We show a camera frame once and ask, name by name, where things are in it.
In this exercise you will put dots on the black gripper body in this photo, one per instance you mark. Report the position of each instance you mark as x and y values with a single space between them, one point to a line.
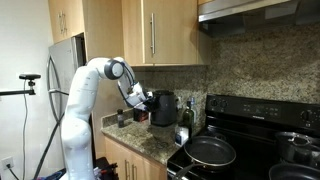
151 105

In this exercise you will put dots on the black air fryer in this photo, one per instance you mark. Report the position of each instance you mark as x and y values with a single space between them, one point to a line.
166 113

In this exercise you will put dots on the cabinet door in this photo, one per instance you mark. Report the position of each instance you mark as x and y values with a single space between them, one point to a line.
169 31
132 32

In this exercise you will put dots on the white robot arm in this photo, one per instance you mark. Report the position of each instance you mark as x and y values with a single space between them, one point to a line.
76 134

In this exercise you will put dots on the lower wooden cabinet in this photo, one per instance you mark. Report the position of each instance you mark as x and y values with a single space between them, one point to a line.
131 164

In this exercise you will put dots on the cabinet above refrigerator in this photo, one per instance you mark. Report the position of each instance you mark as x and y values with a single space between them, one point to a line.
66 18

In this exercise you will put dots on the black red coffee maker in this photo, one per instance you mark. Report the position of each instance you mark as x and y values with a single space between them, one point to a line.
140 116

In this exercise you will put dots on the small dark spice jar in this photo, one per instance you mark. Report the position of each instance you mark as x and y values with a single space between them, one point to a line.
120 118

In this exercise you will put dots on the dark green glass bottle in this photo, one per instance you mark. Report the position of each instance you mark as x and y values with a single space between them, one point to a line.
188 119

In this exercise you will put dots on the clear blue-cap bottle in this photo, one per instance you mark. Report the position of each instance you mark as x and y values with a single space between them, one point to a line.
193 108

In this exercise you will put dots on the white salt container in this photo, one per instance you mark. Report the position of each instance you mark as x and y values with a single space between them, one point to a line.
181 135

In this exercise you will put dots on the scissors on counter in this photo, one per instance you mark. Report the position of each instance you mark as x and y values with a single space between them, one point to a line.
161 144

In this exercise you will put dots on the front black frying pan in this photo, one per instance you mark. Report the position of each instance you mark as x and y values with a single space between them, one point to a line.
208 152

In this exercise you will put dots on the black frying pan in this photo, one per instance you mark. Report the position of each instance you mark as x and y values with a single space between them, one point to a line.
208 152
288 171

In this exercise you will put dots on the steel range hood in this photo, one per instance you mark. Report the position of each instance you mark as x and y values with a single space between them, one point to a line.
219 18

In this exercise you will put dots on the black pot on stove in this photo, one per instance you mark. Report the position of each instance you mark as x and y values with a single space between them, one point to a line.
298 148

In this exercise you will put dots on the camera on tripod arm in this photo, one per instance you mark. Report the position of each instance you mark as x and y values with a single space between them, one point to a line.
28 85

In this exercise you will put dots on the wall power outlet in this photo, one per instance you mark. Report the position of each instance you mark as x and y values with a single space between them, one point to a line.
7 162

